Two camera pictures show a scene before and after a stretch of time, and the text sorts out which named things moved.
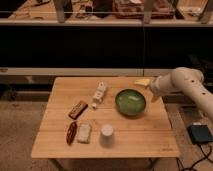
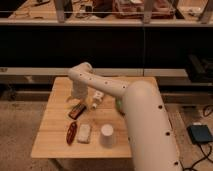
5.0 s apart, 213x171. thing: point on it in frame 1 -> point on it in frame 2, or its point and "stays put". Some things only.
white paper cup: x=107 y=135 stays put
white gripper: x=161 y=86 -> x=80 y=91
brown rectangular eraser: x=77 y=110 stays put
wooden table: x=104 y=117 stays put
